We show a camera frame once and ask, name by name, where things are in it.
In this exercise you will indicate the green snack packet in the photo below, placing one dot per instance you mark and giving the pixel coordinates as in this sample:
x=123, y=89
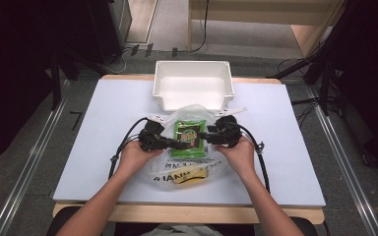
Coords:
x=193, y=149

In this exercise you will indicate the light wooden shelf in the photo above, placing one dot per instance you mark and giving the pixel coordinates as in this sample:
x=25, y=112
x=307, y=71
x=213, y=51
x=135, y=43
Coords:
x=249, y=13

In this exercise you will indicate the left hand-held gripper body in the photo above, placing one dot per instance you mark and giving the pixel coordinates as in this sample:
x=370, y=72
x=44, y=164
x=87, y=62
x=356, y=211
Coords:
x=151, y=137

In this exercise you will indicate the person's light clothing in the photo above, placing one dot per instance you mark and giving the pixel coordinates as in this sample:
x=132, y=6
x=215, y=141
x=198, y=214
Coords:
x=183, y=230

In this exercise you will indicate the black tripod stand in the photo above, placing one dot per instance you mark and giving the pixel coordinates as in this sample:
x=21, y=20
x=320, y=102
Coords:
x=325, y=62

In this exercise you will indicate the person's right hand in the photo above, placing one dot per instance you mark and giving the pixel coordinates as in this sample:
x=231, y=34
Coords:
x=242, y=159

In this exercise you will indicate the white plastic bin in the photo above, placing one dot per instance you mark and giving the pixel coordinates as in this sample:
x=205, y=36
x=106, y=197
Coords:
x=193, y=88

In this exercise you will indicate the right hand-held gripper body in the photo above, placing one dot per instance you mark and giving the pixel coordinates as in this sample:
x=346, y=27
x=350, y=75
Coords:
x=228, y=132

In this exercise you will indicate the metal floor rail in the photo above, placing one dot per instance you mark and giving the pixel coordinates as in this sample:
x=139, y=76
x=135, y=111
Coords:
x=344, y=164
x=29, y=164

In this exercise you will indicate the small black power plug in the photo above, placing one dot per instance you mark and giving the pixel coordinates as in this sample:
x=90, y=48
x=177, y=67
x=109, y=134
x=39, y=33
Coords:
x=175, y=51

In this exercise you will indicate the translucent white plastic bag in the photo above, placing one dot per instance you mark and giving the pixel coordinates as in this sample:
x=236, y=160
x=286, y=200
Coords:
x=190, y=173

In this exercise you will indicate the black metal stand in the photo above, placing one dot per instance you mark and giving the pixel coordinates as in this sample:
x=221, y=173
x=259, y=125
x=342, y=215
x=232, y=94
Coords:
x=56, y=78

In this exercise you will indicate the person's left hand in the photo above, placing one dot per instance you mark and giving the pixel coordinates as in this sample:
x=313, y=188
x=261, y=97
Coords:
x=133, y=159

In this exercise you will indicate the black cabinet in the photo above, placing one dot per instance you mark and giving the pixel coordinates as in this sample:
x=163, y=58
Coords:
x=106, y=26

